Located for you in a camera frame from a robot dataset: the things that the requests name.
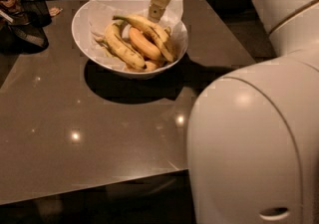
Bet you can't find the dark flat object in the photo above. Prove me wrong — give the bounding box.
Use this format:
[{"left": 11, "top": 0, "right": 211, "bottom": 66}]
[{"left": 9, "top": 24, "right": 49, "bottom": 53}]

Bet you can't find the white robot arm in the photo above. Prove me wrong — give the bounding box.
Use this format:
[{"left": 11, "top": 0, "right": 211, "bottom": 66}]
[{"left": 187, "top": 0, "right": 319, "bottom": 224}]

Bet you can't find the long spotted yellow banana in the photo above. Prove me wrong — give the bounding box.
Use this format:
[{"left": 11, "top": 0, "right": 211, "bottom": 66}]
[{"left": 113, "top": 14, "right": 177, "bottom": 63}]

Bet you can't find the white bowl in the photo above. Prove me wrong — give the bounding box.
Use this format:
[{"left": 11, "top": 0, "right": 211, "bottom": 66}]
[{"left": 71, "top": 0, "right": 189, "bottom": 81}]

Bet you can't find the small bottom banana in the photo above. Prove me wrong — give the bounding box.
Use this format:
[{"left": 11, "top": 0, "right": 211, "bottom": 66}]
[{"left": 125, "top": 60, "right": 164, "bottom": 73}]

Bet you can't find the left yellow banana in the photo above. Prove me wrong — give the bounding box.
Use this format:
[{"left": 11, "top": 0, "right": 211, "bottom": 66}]
[{"left": 95, "top": 20, "right": 146, "bottom": 71}]

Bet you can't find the orange ripe banana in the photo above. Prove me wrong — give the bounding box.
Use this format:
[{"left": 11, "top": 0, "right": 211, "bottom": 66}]
[{"left": 129, "top": 27, "right": 161, "bottom": 61}]

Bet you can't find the small crumpled wrapper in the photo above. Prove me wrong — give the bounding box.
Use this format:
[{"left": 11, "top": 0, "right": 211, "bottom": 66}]
[{"left": 49, "top": 7, "right": 62, "bottom": 17}]

